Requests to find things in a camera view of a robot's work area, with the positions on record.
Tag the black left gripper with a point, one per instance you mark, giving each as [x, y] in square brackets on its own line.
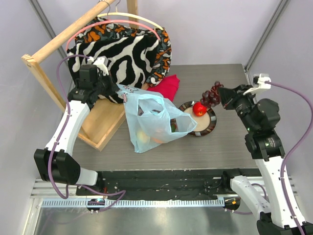
[113, 87]

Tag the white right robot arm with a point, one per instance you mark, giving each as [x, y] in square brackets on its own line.
[279, 214]

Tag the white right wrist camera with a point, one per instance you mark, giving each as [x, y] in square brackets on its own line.
[261, 83]

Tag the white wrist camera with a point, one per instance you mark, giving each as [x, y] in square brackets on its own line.
[261, 83]
[101, 63]

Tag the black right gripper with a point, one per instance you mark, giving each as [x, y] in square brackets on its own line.
[231, 99]

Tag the black fruit plate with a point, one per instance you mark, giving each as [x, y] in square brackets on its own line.
[205, 124]

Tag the orange persimmon fruit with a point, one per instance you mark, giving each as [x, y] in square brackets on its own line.
[159, 140]

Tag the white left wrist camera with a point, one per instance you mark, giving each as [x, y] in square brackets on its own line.
[101, 63]

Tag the yellow pear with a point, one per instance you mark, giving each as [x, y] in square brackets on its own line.
[142, 136]

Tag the red yellow cherry bunch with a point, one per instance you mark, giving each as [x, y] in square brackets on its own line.
[174, 126]

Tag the white slotted cable duct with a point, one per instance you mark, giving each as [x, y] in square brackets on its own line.
[100, 203]

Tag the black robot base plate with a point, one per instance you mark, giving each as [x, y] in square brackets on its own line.
[164, 185]

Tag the pink clothes hanger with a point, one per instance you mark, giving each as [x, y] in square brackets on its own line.
[106, 30]

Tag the light blue cartoon plastic bag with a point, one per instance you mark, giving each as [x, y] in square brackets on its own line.
[151, 113]

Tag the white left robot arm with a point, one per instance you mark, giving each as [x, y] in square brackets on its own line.
[55, 161]

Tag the cream clothes hanger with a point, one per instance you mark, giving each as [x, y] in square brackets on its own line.
[132, 13]

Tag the red folded cloth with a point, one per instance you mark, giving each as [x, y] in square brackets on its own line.
[168, 87]

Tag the zebra pattern fleece garment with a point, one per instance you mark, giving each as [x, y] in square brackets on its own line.
[130, 59]

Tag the red apple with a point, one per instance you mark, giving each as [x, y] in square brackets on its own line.
[198, 109]

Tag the orange camouflage pattern garment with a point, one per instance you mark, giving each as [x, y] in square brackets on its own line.
[159, 70]

